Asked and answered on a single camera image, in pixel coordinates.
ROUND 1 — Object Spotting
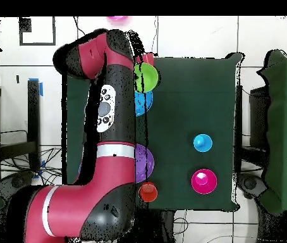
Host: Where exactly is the large blue bowl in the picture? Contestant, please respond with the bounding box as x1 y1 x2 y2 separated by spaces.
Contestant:
134 90 154 118

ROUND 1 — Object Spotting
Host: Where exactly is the small green bowl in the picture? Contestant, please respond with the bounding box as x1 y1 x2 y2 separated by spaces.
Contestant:
133 62 159 94

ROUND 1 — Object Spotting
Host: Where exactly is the red cup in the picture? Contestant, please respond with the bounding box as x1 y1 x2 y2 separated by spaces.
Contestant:
135 53 155 66

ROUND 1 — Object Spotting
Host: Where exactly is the large pink bowl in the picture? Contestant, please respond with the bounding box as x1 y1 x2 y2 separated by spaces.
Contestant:
107 16 130 25

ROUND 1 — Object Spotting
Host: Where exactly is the purple bowl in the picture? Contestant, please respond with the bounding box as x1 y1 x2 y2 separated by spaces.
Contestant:
135 143 156 184

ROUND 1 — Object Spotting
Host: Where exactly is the orange cup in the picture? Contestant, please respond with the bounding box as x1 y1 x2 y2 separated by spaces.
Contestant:
138 181 159 203

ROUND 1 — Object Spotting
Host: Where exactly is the blue cup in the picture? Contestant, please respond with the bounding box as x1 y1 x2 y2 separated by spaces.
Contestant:
192 133 214 153

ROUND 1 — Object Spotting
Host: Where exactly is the small pinkish red bowl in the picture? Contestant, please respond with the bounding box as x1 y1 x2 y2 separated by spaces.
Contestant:
191 168 218 195

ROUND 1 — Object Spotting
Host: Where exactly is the black metal stand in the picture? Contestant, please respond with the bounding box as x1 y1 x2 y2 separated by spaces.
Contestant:
0 78 44 171
234 84 271 169

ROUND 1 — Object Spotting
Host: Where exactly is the black equipment base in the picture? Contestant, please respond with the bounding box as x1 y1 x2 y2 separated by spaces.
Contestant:
236 173 268 201
0 171 34 198

